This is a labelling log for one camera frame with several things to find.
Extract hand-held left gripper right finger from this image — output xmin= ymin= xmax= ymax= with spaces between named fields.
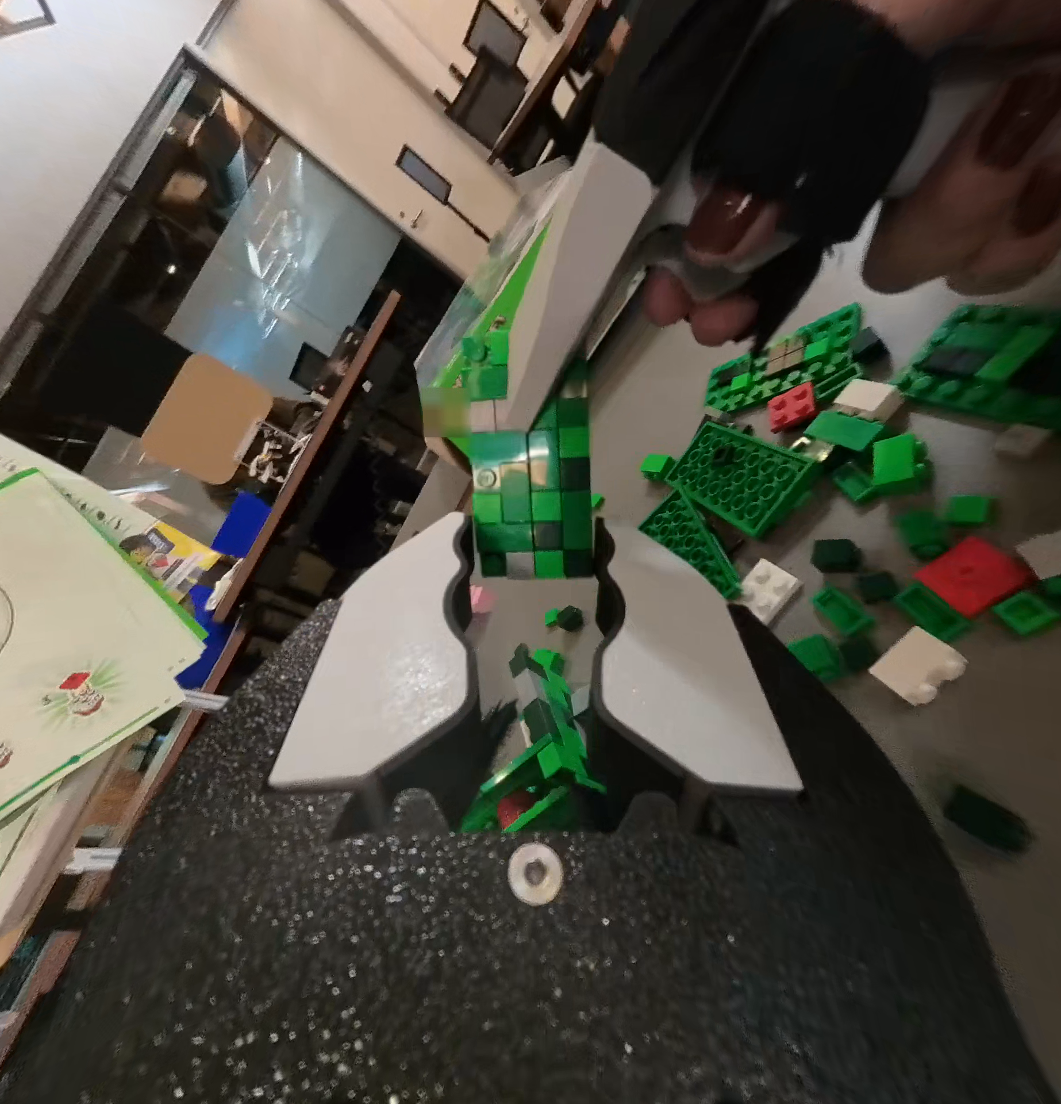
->
xmin=593 ymin=522 xmax=803 ymax=825

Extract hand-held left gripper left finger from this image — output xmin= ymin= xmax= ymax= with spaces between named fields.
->
xmin=267 ymin=512 xmax=497 ymax=829

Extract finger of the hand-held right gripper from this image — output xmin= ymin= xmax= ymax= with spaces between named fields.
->
xmin=500 ymin=138 xmax=654 ymax=432

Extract green mosaic brick cube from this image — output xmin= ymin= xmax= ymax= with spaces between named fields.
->
xmin=470 ymin=358 xmax=596 ymax=581

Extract wooden office desk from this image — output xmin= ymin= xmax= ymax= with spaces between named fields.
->
xmin=0 ymin=292 xmax=402 ymax=1071

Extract grey desk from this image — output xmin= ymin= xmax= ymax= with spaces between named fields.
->
xmin=384 ymin=129 xmax=1061 ymax=1104

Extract person's right hand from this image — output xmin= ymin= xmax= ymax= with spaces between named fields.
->
xmin=643 ymin=0 xmax=1061 ymax=346

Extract green toy box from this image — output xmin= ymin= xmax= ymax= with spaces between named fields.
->
xmin=414 ymin=164 xmax=583 ymax=467

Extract white studded brick plate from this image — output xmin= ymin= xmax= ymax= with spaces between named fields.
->
xmin=741 ymin=559 xmax=803 ymax=624

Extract green wedge brick plate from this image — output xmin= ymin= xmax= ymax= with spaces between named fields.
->
xmin=638 ymin=487 xmax=743 ymax=600

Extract white booklet stand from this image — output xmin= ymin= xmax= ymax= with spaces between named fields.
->
xmin=0 ymin=690 xmax=230 ymax=976

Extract blue storage bin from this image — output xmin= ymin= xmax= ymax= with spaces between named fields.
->
xmin=212 ymin=492 xmax=273 ymax=557
xmin=190 ymin=586 xmax=239 ymax=657

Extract tablet on pole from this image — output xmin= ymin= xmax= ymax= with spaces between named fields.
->
xmin=397 ymin=145 xmax=454 ymax=204

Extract black office chair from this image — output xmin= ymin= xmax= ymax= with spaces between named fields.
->
xmin=448 ymin=0 xmax=532 ymax=143

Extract green rectangular brick plate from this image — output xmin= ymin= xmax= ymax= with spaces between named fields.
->
xmin=664 ymin=418 xmax=820 ymax=540

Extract green plate with grey tiles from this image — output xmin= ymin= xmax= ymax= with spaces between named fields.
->
xmin=703 ymin=302 xmax=863 ymax=411

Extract white brick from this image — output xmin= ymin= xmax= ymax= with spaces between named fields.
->
xmin=836 ymin=378 xmax=902 ymax=424
xmin=868 ymin=625 xmax=970 ymax=707

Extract yellow toy box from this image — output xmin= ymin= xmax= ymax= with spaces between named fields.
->
xmin=121 ymin=522 xmax=221 ymax=596

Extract red brick plate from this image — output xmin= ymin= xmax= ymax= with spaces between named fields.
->
xmin=914 ymin=535 xmax=1036 ymax=618

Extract loose small green bricks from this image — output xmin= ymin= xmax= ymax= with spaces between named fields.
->
xmin=457 ymin=302 xmax=1061 ymax=833

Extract open instruction booklet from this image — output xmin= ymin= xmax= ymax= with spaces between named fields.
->
xmin=0 ymin=431 xmax=208 ymax=829

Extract dark green brick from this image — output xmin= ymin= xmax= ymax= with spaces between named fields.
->
xmin=944 ymin=785 xmax=1033 ymax=850

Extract green studded brick plate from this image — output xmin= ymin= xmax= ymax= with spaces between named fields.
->
xmin=893 ymin=304 xmax=1061 ymax=432

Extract grey brick plate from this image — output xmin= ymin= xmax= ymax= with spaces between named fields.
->
xmin=1017 ymin=522 xmax=1061 ymax=579

